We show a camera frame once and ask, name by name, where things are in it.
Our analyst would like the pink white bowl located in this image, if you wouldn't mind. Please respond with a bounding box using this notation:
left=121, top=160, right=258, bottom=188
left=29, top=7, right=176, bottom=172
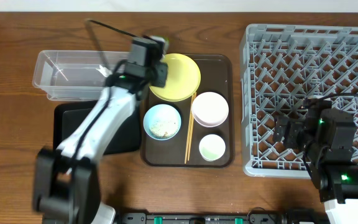
left=191, top=91, right=229, bottom=128

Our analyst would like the grey dishwasher rack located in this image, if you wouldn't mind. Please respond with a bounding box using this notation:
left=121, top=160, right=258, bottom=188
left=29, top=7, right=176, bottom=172
left=239, top=24, right=358, bottom=179

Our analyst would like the clear plastic bin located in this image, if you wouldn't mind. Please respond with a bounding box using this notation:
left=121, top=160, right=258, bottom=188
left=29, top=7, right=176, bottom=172
left=32, top=50, right=130, bottom=94
left=47, top=91, right=100, bottom=101

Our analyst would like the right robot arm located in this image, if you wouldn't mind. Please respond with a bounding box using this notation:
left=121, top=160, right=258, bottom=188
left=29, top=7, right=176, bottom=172
left=273, top=98, right=358, bottom=223

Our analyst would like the yellow plate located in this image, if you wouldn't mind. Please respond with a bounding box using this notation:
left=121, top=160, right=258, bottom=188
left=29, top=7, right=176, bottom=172
left=150, top=54, right=201, bottom=101

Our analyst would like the lower clear plastic bin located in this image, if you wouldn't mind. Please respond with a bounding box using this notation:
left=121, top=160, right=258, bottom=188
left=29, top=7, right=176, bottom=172
left=47, top=91, right=100, bottom=101

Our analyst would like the dark brown serving tray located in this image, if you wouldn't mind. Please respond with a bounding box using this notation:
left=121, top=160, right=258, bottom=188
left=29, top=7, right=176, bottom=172
left=140, top=54, right=235, bottom=168

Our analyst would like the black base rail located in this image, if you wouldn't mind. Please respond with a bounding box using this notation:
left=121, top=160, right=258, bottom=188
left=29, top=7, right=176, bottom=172
left=117, top=210, right=329, bottom=224

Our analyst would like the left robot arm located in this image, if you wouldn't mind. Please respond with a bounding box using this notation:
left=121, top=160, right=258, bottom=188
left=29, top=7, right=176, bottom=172
left=32, top=35, right=168, bottom=223

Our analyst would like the light blue bowl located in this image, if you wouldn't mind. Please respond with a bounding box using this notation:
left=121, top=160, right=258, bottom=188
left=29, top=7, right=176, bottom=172
left=143, top=104, right=181, bottom=141

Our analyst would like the white green cup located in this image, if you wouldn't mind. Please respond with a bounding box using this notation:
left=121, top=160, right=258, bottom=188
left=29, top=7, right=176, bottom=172
left=199, top=134, right=226, bottom=162

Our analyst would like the upper clear plastic bin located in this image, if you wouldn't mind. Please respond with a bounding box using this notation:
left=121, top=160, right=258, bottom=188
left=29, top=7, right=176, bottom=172
left=32, top=50, right=130, bottom=94

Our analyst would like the wooden chopstick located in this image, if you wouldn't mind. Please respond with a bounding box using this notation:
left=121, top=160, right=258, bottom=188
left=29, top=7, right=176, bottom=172
left=185, top=110, right=194, bottom=164
left=185, top=92, right=196, bottom=164

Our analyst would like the black waste tray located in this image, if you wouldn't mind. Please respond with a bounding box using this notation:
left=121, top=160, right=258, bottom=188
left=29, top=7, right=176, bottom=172
left=53, top=101, right=142, bottom=155

